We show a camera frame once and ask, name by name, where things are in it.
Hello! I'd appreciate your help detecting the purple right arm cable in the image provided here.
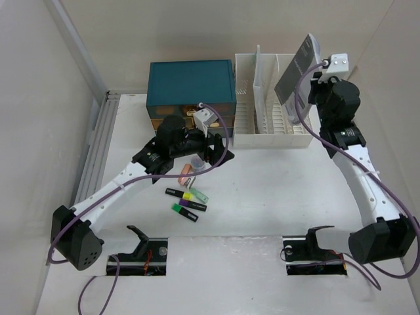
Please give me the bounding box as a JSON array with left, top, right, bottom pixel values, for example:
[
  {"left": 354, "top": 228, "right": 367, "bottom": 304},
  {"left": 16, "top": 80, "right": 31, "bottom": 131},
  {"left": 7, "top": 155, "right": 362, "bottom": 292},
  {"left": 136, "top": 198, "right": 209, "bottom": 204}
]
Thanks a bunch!
[{"left": 293, "top": 58, "right": 420, "bottom": 291}]

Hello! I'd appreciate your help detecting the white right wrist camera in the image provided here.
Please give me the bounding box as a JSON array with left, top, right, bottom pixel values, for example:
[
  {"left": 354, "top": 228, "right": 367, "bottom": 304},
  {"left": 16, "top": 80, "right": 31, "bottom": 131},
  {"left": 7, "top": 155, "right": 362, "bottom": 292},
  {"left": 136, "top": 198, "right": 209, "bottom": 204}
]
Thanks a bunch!
[{"left": 318, "top": 53, "right": 349, "bottom": 83}]

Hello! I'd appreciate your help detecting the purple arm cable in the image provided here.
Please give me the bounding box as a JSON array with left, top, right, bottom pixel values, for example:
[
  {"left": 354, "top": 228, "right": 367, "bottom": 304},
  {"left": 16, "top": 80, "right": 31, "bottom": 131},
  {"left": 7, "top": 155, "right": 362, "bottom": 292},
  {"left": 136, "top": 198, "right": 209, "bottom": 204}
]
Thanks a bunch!
[
  {"left": 47, "top": 102, "right": 230, "bottom": 315},
  {"left": 293, "top": 58, "right": 420, "bottom": 291}
]

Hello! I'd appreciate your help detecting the white perforated file organizer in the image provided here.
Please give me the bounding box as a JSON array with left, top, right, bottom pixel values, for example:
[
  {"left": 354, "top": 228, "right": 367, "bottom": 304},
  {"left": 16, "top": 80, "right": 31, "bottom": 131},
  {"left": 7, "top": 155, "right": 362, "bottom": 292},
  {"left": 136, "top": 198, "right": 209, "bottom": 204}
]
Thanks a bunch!
[{"left": 233, "top": 52, "right": 312, "bottom": 148}]

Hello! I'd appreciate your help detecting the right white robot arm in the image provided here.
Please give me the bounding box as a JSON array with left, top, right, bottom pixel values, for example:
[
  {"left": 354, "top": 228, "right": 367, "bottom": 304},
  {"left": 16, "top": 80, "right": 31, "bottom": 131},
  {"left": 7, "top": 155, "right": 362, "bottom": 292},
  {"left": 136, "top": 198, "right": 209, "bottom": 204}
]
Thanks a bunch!
[{"left": 308, "top": 72, "right": 415, "bottom": 264}]

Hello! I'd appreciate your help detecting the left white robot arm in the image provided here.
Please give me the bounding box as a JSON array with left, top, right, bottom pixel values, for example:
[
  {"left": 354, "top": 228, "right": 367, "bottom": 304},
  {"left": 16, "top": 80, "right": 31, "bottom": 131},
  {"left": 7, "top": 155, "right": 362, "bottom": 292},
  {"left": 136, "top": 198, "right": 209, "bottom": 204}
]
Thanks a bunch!
[{"left": 47, "top": 109, "right": 234, "bottom": 271}]

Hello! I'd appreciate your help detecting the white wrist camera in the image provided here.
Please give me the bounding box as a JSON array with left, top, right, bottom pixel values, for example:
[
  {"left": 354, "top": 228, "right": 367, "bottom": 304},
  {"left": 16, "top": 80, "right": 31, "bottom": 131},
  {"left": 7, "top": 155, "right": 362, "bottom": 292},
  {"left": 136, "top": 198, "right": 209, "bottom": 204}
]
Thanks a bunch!
[
  {"left": 193, "top": 108, "right": 218, "bottom": 136},
  {"left": 318, "top": 53, "right": 349, "bottom": 83}
]

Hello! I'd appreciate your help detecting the green cap black highlighter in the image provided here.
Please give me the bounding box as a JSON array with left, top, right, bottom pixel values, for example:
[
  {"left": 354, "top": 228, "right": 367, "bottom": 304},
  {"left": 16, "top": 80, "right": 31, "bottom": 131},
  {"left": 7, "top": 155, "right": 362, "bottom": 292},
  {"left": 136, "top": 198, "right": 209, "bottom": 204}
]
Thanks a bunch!
[{"left": 171, "top": 203, "right": 199, "bottom": 222}]

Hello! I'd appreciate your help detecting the teal desktop drawer cabinet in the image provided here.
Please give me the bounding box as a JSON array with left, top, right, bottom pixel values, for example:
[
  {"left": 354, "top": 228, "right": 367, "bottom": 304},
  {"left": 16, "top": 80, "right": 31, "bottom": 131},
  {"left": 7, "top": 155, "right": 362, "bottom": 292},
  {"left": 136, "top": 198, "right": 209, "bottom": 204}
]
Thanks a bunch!
[{"left": 146, "top": 60, "right": 237, "bottom": 138}]

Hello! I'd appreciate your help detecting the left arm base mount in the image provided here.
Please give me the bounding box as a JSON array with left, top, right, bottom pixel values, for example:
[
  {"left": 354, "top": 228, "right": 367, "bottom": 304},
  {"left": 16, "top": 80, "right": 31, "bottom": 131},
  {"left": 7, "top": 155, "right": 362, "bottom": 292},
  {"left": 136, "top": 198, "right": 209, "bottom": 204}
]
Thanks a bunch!
[{"left": 115, "top": 225, "right": 169, "bottom": 276}]

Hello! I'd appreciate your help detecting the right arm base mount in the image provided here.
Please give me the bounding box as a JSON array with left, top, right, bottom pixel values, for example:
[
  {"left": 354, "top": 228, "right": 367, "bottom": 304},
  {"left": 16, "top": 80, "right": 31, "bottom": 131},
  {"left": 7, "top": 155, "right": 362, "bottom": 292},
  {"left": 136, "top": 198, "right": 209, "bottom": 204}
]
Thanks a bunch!
[{"left": 281, "top": 226, "right": 347, "bottom": 276}]

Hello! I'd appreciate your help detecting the clear jar of paper clips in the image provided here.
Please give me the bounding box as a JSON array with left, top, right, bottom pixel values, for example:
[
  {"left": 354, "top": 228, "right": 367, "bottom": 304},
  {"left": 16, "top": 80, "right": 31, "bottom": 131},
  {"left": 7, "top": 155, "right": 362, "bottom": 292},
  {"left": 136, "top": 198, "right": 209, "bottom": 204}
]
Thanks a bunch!
[{"left": 190, "top": 156, "right": 206, "bottom": 173}]

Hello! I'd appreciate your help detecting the aluminium frame rail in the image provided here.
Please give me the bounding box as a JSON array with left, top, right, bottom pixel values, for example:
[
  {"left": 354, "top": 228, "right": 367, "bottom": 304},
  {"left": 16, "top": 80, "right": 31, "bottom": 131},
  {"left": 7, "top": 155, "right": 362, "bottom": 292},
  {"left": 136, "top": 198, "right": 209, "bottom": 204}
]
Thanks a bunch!
[{"left": 44, "top": 1, "right": 120, "bottom": 205}]

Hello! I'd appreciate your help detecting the yellow cap black highlighter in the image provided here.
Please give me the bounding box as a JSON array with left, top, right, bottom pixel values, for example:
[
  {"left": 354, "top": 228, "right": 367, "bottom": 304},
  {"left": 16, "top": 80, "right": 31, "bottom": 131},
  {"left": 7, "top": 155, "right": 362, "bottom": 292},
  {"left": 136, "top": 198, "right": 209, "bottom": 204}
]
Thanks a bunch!
[{"left": 165, "top": 188, "right": 193, "bottom": 200}]

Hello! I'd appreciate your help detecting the grey Canon setup guide booklet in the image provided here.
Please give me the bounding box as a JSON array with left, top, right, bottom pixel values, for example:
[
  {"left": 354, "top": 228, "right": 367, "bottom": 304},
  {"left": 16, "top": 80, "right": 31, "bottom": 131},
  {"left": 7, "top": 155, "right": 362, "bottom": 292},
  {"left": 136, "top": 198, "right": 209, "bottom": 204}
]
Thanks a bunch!
[{"left": 274, "top": 33, "right": 322, "bottom": 125}]

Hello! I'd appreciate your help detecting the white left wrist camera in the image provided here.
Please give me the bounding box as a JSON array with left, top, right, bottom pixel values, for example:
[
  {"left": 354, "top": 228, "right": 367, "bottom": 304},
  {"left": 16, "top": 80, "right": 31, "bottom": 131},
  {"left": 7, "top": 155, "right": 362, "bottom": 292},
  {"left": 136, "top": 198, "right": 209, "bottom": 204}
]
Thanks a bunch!
[{"left": 193, "top": 108, "right": 218, "bottom": 136}]

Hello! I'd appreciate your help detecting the clear mesh document pouch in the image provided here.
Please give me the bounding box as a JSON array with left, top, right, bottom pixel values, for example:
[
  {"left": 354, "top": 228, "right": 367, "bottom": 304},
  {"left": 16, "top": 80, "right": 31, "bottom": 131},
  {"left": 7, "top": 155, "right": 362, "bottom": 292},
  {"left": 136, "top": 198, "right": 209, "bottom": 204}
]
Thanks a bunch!
[{"left": 253, "top": 45, "right": 264, "bottom": 134}]

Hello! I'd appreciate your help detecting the purple cap black highlighter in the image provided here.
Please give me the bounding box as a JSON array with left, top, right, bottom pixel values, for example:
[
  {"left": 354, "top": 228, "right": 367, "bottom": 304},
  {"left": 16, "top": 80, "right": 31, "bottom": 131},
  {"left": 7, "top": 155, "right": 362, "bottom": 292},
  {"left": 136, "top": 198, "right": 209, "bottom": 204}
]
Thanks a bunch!
[{"left": 178, "top": 199, "right": 207, "bottom": 212}]

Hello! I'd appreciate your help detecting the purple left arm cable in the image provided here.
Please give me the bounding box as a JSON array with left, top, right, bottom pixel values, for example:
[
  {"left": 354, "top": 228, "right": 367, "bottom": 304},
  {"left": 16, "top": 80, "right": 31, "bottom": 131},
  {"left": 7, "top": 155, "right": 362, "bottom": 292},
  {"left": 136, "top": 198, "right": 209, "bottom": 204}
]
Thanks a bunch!
[{"left": 47, "top": 102, "right": 230, "bottom": 315}]

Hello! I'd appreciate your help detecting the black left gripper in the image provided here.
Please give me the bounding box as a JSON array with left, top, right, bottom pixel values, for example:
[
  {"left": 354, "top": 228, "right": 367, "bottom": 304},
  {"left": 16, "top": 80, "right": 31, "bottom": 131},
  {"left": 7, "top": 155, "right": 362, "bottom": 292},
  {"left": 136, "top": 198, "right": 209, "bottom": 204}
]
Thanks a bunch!
[{"left": 171, "top": 123, "right": 234, "bottom": 167}]

